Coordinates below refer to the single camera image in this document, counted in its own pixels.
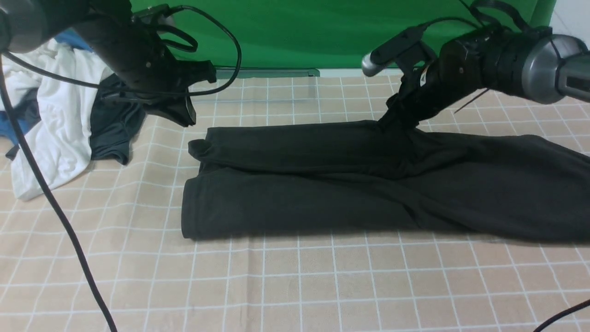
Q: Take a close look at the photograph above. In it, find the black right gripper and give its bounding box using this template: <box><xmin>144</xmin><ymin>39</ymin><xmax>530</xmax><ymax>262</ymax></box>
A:
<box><xmin>378</xmin><ymin>28</ymin><xmax>489</xmax><ymax>130</ymax></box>

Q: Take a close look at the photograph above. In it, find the beige checkered tablecloth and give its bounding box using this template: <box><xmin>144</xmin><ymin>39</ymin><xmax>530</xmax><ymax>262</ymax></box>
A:
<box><xmin>0</xmin><ymin>70</ymin><xmax>590</xmax><ymax>332</ymax></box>

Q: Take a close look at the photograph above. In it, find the white crumpled shirt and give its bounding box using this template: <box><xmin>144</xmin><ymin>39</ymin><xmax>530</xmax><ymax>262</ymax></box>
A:
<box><xmin>2</xmin><ymin>40</ymin><xmax>112</xmax><ymax>189</ymax></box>

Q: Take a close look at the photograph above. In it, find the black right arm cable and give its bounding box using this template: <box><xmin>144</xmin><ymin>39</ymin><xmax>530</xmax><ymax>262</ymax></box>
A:
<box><xmin>417</xmin><ymin>0</ymin><xmax>531</xmax><ymax>33</ymax></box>

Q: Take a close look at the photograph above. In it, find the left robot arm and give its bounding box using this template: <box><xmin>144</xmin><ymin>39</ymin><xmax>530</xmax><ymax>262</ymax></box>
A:
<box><xmin>0</xmin><ymin>0</ymin><xmax>217</xmax><ymax>127</ymax></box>

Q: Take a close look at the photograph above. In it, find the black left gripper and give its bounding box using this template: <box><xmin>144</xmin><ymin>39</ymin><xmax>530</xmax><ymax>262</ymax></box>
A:
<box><xmin>76</xmin><ymin>5</ymin><xmax>217</xmax><ymax>127</ymax></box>

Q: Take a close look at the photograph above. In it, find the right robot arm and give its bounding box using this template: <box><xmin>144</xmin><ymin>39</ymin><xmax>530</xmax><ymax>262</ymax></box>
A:
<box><xmin>368</xmin><ymin>26</ymin><xmax>589</xmax><ymax>128</ymax></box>

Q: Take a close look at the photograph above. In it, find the green backdrop cloth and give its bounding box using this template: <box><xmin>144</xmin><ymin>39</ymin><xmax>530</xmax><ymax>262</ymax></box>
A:
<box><xmin>130</xmin><ymin>0</ymin><xmax>556</xmax><ymax>69</ymax></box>

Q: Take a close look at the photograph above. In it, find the dark gray long-sleeve shirt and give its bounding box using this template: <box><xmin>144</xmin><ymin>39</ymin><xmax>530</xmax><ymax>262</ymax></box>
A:
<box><xmin>181</xmin><ymin>120</ymin><xmax>590</xmax><ymax>243</ymax></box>

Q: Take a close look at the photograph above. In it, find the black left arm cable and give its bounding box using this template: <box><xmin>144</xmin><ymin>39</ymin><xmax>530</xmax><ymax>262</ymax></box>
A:
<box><xmin>0</xmin><ymin>5</ymin><xmax>242</xmax><ymax>332</ymax></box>

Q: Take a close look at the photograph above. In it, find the dark teal crumpled garment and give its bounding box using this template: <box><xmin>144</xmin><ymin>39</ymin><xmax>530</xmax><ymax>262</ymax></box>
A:
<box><xmin>14</xmin><ymin>88</ymin><xmax>146</xmax><ymax>165</ymax></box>

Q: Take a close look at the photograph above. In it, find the blue crumpled garment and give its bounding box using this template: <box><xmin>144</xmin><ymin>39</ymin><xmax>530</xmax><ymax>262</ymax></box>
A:
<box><xmin>0</xmin><ymin>30</ymin><xmax>95</xmax><ymax>147</ymax></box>

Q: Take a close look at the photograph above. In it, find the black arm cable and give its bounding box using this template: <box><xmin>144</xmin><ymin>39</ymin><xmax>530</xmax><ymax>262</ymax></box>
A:
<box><xmin>417</xmin><ymin>0</ymin><xmax>531</xmax><ymax>33</ymax></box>
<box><xmin>0</xmin><ymin>5</ymin><xmax>242</xmax><ymax>332</ymax></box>

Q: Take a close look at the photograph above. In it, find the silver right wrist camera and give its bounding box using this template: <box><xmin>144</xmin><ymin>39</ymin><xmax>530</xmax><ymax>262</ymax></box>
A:
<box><xmin>361</xmin><ymin>25</ymin><xmax>432</xmax><ymax>77</ymax></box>

